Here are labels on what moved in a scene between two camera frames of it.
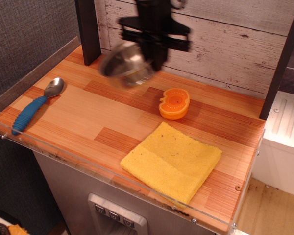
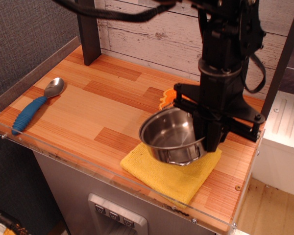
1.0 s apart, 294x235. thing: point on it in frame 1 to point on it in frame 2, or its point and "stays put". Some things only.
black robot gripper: x=155 y=25 to x=220 y=94
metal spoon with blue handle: x=53 y=88 stays put
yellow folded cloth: x=173 y=164 stays put
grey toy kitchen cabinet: x=89 y=205 stays put
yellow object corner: x=15 y=229 to x=8 y=231
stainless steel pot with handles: x=127 y=64 to x=168 y=134
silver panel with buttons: x=110 y=218 stays put
